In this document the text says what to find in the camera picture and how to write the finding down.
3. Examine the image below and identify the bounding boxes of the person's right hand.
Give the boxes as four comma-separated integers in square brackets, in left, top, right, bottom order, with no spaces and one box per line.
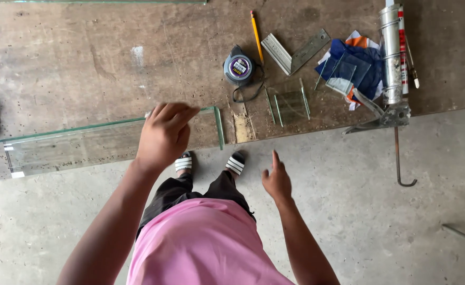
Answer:
[261,150,293,202]

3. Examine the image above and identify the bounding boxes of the person's left hand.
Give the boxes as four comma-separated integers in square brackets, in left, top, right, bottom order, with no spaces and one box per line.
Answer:
[136,102,201,172]

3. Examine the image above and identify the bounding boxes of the black white striped sandal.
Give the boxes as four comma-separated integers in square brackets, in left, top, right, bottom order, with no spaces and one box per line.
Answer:
[175,151,193,173]
[225,151,246,176]

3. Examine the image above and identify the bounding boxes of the black trousers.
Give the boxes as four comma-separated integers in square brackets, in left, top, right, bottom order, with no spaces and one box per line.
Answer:
[135,170,257,240]

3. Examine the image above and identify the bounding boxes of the narrow glass strip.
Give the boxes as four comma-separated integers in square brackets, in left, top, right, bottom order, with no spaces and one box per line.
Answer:
[274,94,284,128]
[265,88,276,125]
[299,78,311,121]

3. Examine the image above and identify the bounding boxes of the small clear glass pane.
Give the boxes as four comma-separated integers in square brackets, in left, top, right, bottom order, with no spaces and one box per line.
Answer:
[275,90,308,124]

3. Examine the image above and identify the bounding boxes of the long clear glass tank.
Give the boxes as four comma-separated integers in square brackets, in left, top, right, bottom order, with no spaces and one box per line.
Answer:
[0,106,226,179]

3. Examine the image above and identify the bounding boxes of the pink shirt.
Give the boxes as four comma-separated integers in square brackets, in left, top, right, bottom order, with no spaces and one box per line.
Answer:
[126,198,296,285]

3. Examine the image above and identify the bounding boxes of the grey purple tape measure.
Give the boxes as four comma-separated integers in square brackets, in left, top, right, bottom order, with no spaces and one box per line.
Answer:
[223,44,266,104]

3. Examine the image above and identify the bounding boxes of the square glass pane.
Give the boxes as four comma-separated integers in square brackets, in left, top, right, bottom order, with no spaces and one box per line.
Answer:
[325,52,358,90]

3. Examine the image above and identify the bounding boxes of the metal try square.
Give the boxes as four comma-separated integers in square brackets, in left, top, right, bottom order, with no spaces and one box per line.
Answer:
[260,28,331,77]

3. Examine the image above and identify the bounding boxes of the yellow pencil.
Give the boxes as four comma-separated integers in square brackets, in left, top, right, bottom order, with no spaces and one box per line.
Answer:
[250,10,265,65]

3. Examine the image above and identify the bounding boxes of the blue orange white cloth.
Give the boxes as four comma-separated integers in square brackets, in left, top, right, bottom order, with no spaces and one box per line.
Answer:
[315,30,384,111]

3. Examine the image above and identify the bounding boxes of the silver caulking gun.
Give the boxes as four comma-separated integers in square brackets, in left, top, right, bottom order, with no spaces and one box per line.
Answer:
[342,0,419,187]

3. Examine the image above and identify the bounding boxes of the glass cutter tool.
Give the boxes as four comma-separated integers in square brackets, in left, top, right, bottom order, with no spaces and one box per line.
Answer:
[405,35,420,89]

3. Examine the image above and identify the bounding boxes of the red white sealant tube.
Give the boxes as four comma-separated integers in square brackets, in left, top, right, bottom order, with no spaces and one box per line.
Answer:
[397,6,410,96]

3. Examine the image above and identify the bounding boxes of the thin metal rod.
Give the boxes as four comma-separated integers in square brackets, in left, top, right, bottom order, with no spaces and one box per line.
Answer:
[441,224,465,247]

